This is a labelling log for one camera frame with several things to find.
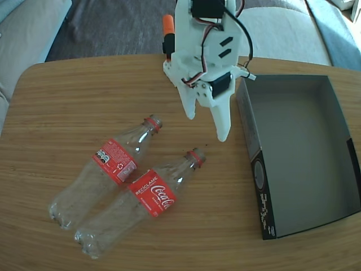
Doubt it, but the clear bottle red label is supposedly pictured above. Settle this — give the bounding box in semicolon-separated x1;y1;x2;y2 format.
48;114;164;231
73;147;207;260

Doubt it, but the grey cardboard box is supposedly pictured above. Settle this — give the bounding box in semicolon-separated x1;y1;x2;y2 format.
235;74;361;241

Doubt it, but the light grey sofa cushion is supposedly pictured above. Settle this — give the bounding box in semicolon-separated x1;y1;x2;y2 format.
225;5;333;67

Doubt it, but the orange black clamp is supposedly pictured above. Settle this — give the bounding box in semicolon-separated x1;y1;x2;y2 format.
161;13;176;62

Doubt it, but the dark grey rug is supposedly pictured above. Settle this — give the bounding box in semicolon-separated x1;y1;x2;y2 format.
45;0;310;63

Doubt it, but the blue grey cushion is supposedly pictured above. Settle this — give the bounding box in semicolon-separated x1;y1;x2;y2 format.
306;0;361;71

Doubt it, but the beige sofa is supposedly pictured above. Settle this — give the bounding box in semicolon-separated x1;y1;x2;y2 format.
0;0;73;133

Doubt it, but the light blue cushion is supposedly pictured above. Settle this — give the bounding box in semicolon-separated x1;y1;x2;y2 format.
0;0;25;24

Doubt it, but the white camera plate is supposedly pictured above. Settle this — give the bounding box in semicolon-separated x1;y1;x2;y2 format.
233;62;257;82

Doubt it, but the black cable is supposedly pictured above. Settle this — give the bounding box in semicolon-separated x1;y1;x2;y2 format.
224;0;254;68

